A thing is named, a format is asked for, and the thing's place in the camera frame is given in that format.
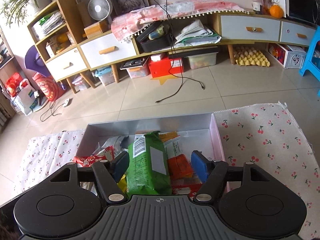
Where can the white drawer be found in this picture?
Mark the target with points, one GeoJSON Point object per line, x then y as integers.
{"type": "Point", "coordinates": [95, 52]}
{"type": "Point", "coordinates": [57, 66]}

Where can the yellow star floor sticker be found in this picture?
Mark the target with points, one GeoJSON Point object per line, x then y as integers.
{"type": "Point", "coordinates": [163, 80]}

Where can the red printed carton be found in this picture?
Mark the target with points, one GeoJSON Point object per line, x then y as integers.
{"type": "Point", "coordinates": [277, 53]}

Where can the clear box with blue lid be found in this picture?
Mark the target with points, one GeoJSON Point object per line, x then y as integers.
{"type": "Point", "coordinates": [106, 76]}

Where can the white printed crate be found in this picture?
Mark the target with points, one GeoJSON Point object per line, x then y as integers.
{"type": "Point", "coordinates": [296, 57]}

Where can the yellow blue biscuit packet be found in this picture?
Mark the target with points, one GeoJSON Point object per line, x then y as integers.
{"type": "Point", "coordinates": [123, 183]}

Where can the purple cloth hat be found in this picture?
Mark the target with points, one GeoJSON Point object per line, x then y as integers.
{"type": "Point", "coordinates": [35, 60]}

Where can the wooden box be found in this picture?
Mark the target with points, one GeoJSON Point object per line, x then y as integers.
{"type": "Point", "coordinates": [96, 29]}

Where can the clear box with black lid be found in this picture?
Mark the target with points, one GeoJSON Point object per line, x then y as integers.
{"type": "Point", "coordinates": [136, 71]}

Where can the silver grey snack packet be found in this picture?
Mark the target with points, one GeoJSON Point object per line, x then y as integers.
{"type": "Point", "coordinates": [122, 142]}

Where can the white shopping bag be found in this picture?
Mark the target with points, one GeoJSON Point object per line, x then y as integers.
{"type": "Point", "coordinates": [23, 102]}

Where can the stack of white papers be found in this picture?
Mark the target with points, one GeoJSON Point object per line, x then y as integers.
{"type": "Point", "coordinates": [50, 23]}

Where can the small clear storage box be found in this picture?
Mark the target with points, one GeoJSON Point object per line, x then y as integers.
{"type": "Point", "coordinates": [81, 85]}

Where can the round white stand base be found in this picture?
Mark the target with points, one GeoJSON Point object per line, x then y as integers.
{"type": "Point", "coordinates": [38, 107]}

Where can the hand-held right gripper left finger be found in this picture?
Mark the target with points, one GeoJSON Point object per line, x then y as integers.
{"type": "Point", "coordinates": [120, 166]}

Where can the red gift bag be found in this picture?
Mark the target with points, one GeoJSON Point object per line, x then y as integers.
{"type": "Point", "coordinates": [13, 85]}

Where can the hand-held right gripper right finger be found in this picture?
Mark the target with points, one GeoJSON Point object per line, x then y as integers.
{"type": "Point", "coordinates": [199, 166]}

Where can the wide clear storage box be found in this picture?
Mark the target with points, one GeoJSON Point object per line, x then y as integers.
{"type": "Point", "coordinates": [201, 61]}

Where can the grey drawer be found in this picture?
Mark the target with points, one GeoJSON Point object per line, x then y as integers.
{"type": "Point", "coordinates": [290, 35]}
{"type": "Point", "coordinates": [232, 30]}

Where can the red heart snack packet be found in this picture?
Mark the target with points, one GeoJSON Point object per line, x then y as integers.
{"type": "Point", "coordinates": [87, 160]}
{"type": "Point", "coordinates": [185, 189]}

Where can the pink cardboard box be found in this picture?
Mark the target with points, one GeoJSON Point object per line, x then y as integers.
{"type": "Point", "coordinates": [150, 123]}

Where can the orange white snack packet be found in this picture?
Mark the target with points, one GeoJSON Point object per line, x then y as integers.
{"type": "Point", "coordinates": [178, 165]}

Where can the pile of folded bags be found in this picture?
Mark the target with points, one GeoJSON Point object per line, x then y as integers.
{"type": "Point", "coordinates": [197, 33]}

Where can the green snack packet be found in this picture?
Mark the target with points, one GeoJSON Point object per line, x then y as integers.
{"type": "Point", "coordinates": [147, 165]}

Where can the cherry print tablecloth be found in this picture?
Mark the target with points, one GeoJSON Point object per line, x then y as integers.
{"type": "Point", "coordinates": [262, 142]}

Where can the black case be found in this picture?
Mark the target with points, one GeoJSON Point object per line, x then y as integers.
{"type": "Point", "coordinates": [155, 43]}

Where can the yellow egg tray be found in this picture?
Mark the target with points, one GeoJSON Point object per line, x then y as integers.
{"type": "Point", "coordinates": [251, 57]}

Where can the pink cherry cloth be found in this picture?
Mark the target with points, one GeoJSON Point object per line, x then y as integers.
{"type": "Point", "coordinates": [195, 8]}

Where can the wooden tv cabinet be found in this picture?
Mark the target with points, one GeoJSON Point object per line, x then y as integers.
{"type": "Point", "coordinates": [68, 17]}

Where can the red printed bag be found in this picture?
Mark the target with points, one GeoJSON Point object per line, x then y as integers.
{"type": "Point", "coordinates": [47, 87]}

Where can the dark wooden shelf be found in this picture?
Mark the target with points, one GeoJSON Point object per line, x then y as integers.
{"type": "Point", "coordinates": [5, 80]}

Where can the black microwave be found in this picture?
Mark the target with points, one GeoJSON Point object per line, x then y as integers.
{"type": "Point", "coordinates": [303, 5]}

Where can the orange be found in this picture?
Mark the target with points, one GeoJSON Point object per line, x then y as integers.
{"type": "Point", "coordinates": [276, 11]}

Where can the small white desk fan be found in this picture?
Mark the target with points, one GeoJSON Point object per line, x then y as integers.
{"type": "Point", "coordinates": [99, 8]}

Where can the blue plastic stool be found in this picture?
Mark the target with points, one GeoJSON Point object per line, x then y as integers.
{"type": "Point", "coordinates": [311, 55]}

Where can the white power switch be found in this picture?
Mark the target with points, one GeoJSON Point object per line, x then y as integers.
{"type": "Point", "coordinates": [67, 103]}

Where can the red shoe box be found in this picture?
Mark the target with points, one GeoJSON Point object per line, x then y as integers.
{"type": "Point", "coordinates": [165, 67]}

